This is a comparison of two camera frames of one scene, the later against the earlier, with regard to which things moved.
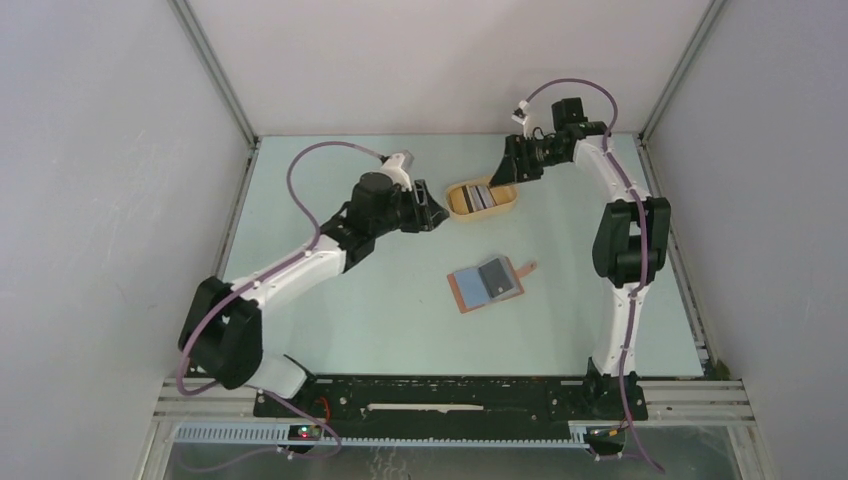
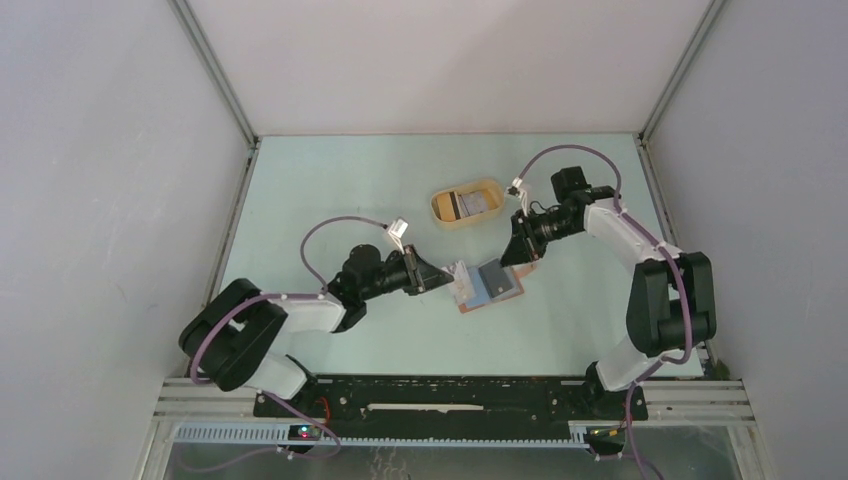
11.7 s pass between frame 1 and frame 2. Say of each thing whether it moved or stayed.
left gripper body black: moved
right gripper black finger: moved
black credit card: stayed
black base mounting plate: stayed
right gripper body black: moved
